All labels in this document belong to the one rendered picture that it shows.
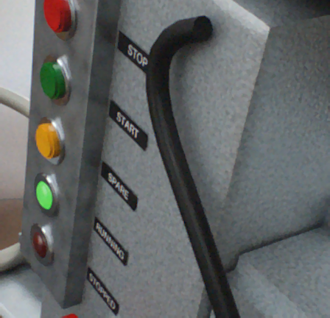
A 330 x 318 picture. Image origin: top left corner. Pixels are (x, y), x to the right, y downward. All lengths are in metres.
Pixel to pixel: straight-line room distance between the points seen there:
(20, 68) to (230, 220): 3.15
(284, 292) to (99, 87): 0.18
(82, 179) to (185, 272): 0.11
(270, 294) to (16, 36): 3.41
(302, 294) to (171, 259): 0.09
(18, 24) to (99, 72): 3.43
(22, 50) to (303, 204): 3.26
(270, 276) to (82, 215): 0.17
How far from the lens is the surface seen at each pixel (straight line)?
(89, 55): 0.53
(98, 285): 0.64
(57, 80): 0.57
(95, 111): 0.56
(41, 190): 0.63
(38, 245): 0.66
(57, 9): 0.55
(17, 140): 3.13
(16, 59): 3.67
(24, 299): 1.12
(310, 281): 0.51
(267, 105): 0.45
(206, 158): 0.48
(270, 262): 0.51
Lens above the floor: 1.76
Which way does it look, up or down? 36 degrees down
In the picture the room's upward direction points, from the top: 10 degrees clockwise
